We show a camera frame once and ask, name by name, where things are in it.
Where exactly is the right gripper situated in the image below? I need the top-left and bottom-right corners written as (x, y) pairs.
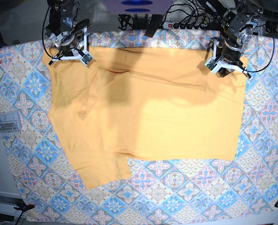
top-left (48, 19), bottom-right (91, 65)

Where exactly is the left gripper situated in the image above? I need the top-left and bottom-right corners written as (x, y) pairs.
top-left (205, 37), bottom-right (251, 78)

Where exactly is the yellow T-shirt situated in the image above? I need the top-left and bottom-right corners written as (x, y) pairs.
top-left (48, 47), bottom-right (246, 189)

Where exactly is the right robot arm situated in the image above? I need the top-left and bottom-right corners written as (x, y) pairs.
top-left (42, 0), bottom-right (94, 66)

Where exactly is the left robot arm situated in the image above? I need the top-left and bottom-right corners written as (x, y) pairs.
top-left (198, 0), bottom-right (263, 78)

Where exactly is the white power strip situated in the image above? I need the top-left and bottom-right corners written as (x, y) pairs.
top-left (162, 22), bottom-right (195, 30)

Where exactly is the clear plastic screw box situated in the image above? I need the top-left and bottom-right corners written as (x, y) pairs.
top-left (0, 111), bottom-right (22, 136)

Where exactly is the patterned blue tablecloth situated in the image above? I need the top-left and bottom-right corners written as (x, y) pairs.
top-left (0, 36), bottom-right (278, 225)

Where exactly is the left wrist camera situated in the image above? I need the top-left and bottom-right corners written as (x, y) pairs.
top-left (205, 57), bottom-right (220, 74)

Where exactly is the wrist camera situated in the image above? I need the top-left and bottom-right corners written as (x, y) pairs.
top-left (205, 57), bottom-right (220, 74)
top-left (80, 53), bottom-right (93, 67)

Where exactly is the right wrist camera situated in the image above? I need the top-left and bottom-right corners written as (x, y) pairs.
top-left (80, 53), bottom-right (93, 67)

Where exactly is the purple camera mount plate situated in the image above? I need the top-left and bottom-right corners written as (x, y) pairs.
top-left (102, 0), bottom-right (172, 15)

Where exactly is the black bracket under mount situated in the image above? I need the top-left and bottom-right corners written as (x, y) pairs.
top-left (145, 14), bottom-right (164, 38)

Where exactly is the orange handled clamp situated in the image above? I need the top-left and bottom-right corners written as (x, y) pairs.
top-left (14, 204), bottom-right (35, 212)

